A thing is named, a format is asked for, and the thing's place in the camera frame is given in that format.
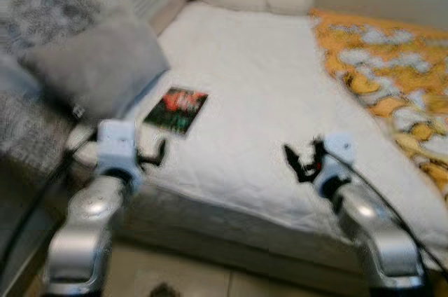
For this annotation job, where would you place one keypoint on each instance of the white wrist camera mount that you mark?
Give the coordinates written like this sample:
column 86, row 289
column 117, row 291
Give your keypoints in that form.
column 117, row 146
column 337, row 157

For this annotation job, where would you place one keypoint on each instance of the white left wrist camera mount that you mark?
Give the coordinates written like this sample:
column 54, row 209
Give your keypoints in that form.
column 117, row 146

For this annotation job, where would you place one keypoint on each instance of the white quilted mattress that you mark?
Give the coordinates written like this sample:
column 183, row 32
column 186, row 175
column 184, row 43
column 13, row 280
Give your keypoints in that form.
column 266, row 87

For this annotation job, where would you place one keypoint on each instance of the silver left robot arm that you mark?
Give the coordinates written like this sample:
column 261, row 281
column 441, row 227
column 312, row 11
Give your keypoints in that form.
column 84, row 241

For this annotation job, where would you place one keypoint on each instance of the yellow cartoon egg blanket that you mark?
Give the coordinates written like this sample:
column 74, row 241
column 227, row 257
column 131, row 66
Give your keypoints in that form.
column 392, row 80

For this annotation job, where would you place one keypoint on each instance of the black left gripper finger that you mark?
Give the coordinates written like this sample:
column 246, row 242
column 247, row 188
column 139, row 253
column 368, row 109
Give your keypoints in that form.
column 157, row 153

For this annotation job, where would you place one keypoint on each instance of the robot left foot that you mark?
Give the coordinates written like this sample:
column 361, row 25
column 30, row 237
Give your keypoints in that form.
column 164, row 291

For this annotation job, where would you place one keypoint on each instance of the dark red green book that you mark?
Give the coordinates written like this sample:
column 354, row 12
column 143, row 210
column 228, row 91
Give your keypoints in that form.
column 176, row 111

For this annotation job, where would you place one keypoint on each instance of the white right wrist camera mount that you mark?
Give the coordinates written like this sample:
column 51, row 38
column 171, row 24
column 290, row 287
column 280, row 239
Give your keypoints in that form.
column 337, row 157

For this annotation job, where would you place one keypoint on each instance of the grey plush pillow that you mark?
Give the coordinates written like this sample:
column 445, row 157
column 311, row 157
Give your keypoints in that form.
column 98, row 66

